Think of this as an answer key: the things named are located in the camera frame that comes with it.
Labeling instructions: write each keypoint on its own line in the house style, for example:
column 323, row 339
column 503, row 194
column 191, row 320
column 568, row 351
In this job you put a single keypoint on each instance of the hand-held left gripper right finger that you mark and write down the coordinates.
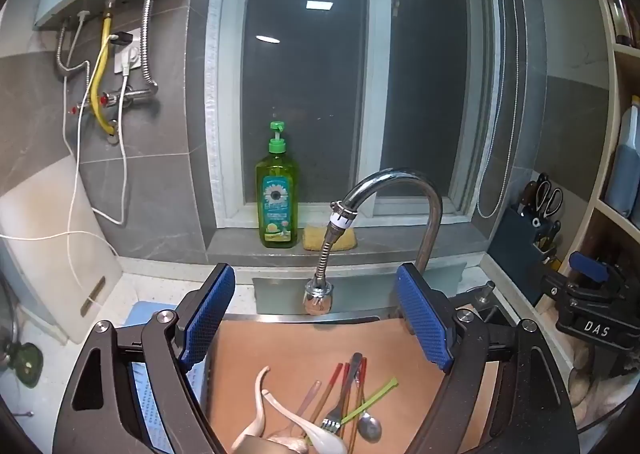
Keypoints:
column 422, row 319

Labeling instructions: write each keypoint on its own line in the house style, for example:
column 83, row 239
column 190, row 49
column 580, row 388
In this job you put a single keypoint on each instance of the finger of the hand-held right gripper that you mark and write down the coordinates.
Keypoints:
column 587, row 265

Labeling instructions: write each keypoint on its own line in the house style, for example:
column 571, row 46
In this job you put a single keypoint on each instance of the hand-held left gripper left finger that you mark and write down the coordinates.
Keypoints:
column 207, row 319

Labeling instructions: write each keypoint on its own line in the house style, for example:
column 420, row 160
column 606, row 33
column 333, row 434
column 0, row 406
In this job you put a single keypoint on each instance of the blue utensil basket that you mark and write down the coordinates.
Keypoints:
column 145, row 314

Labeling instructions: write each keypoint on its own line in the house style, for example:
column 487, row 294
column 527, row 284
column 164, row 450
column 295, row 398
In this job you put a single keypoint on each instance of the brown chopstick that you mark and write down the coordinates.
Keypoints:
column 361, row 374
column 330, row 389

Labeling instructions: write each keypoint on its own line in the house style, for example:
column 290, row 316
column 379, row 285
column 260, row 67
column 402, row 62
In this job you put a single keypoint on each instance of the green plastic spoon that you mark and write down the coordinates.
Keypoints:
column 380, row 391

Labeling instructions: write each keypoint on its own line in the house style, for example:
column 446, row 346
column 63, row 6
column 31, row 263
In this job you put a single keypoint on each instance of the cream ceramic spoon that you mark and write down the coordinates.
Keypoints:
column 259, row 404

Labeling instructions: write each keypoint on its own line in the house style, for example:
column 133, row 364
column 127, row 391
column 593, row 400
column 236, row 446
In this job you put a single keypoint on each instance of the metal fork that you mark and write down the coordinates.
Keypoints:
column 345, row 389

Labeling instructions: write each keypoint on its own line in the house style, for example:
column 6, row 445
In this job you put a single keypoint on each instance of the metal spoon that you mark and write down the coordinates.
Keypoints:
column 370, row 426

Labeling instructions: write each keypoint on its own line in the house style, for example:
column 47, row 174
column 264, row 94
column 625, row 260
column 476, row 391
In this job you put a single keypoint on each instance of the wooden spoon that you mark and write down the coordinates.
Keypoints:
column 307, row 401

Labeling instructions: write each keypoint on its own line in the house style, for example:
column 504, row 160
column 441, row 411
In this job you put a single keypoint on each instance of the white ceramic spoon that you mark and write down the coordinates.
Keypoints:
column 320, row 436

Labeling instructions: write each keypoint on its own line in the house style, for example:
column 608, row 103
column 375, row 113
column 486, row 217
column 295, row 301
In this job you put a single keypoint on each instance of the person's right hand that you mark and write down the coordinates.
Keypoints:
column 585, row 384

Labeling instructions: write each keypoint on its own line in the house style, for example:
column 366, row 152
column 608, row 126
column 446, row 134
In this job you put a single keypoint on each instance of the wooden shelf unit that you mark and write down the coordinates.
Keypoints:
column 605, row 234

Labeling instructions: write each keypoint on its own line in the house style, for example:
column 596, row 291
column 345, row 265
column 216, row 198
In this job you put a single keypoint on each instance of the steel sink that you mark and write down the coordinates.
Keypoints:
column 495, row 314

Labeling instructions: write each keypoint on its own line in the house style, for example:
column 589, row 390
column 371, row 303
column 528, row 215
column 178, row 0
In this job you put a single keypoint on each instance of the dark knife block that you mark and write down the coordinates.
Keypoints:
column 515, row 244

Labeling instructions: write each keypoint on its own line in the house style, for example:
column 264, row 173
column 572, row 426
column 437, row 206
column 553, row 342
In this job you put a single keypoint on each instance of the grey faucet splash guard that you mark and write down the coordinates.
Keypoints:
column 280, row 294

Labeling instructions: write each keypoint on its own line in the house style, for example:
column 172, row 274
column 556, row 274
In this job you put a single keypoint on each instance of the black scissors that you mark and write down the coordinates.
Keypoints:
column 547, row 199

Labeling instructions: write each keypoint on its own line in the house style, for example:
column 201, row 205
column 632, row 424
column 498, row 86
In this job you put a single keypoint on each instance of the brown mat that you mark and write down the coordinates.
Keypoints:
column 300, row 344

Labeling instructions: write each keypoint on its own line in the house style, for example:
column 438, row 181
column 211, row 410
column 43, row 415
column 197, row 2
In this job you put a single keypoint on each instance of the blue jug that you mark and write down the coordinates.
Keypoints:
column 625, row 169

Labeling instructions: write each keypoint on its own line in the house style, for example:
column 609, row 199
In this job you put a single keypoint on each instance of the yellow sponge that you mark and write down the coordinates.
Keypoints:
column 340, row 240

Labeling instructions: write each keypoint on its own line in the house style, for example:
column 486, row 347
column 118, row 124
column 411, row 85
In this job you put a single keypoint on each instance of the flexible faucet sprayer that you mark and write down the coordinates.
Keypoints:
column 327, row 244

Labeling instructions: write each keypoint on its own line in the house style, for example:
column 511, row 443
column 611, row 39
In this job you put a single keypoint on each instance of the green dish soap bottle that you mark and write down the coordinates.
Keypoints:
column 276, row 204

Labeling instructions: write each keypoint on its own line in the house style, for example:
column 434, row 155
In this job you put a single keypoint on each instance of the beige bowl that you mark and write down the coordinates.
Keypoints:
column 270, row 446

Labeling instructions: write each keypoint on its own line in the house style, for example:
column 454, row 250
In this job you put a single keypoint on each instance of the chrome faucet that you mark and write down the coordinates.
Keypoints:
column 400, row 176

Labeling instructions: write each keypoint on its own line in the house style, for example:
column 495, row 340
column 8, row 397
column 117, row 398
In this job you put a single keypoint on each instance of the white cutting board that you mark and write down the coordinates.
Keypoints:
column 50, row 234

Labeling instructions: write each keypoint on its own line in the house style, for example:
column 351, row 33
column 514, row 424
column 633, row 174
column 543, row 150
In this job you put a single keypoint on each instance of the metal water valve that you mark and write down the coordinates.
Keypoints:
column 135, row 95

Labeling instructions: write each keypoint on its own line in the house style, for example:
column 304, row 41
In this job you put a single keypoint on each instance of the window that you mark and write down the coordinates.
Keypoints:
column 300, row 84

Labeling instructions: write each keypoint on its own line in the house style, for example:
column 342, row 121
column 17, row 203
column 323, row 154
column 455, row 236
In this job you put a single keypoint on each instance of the dark bottle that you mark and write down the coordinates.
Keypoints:
column 622, row 14

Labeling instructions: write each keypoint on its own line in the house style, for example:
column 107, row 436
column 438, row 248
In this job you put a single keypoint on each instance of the white wall socket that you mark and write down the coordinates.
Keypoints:
column 131, row 56

